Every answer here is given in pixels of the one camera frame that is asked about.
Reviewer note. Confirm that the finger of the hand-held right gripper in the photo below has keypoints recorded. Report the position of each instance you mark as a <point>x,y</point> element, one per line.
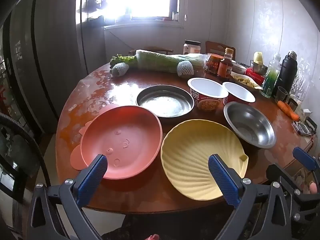
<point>276,172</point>
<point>303,158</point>

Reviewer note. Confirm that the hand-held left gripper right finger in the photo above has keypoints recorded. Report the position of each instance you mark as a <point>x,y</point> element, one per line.
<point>225,182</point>

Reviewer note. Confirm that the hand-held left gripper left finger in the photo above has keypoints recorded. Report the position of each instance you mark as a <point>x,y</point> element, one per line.
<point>92,177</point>

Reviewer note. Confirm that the yellow shell-shaped plate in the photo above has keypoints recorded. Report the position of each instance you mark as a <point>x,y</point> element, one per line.
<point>190,150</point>

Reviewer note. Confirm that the pink plate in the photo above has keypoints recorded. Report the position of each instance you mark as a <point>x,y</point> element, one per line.
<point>125,135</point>

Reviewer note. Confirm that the large steel bowl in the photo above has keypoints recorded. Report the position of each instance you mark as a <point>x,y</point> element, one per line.
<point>250,125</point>

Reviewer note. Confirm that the red printed paper bowl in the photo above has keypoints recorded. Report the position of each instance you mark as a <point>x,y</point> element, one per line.
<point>207,87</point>
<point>238,92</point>

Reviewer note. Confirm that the shallow steel plate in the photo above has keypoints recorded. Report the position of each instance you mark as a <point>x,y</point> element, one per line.
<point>165,102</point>

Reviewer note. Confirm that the person's right hand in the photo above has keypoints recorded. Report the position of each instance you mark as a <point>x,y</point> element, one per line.
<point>313,188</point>

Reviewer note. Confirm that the small white box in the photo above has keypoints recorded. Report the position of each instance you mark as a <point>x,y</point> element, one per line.
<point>306,112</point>

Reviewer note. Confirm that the orange carrot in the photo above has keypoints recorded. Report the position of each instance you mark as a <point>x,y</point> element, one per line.
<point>287,111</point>
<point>288,105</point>

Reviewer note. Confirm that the small steel cup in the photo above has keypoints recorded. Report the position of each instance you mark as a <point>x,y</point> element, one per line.
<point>294,104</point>

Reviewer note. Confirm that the clear plastic cup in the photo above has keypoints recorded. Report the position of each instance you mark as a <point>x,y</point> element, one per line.
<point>282,93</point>

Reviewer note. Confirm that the clear plastic bag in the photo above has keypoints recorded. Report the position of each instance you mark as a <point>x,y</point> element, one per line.
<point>301,87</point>

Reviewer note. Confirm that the black thermos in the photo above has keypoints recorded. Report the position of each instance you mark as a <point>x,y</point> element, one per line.
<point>286,75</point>

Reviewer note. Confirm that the green liquid plastic bottle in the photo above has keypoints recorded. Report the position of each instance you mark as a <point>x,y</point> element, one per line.
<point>270,80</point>

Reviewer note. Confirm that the red tissue box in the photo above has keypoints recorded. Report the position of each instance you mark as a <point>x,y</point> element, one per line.
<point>255,76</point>

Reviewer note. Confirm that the white plate of food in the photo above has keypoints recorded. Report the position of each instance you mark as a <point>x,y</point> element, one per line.
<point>245,81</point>

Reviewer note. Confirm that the small steel bowl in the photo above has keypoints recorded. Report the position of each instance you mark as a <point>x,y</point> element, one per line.
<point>258,68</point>

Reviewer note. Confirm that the white ceramic bowl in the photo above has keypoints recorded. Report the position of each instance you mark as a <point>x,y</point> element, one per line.
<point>239,68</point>

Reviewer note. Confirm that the yellow cup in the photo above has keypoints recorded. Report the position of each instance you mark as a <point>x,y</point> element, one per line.
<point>258,57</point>

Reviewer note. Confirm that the foam net wrapped fruit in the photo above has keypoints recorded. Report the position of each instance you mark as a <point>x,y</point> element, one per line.
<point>185,68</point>
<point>120,69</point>

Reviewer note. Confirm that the brown sauce bottle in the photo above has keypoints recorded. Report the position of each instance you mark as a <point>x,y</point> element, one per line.
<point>225,67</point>

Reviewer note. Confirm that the red sauce jar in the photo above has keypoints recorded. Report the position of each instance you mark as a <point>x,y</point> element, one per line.
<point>213,65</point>

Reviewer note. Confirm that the green celery leaves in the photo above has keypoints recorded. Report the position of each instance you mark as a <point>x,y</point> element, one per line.
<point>125,60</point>

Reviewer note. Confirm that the wrapped napa cabbage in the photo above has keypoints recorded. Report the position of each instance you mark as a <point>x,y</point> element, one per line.
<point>160,61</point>

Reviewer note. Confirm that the black-lidded jar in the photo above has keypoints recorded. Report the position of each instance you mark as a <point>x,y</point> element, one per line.
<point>192,48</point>

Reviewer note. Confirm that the dark refrigerator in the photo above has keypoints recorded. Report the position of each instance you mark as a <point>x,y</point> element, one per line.
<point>22,55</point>

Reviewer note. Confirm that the window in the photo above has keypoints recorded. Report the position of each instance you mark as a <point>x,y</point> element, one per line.
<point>140,0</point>

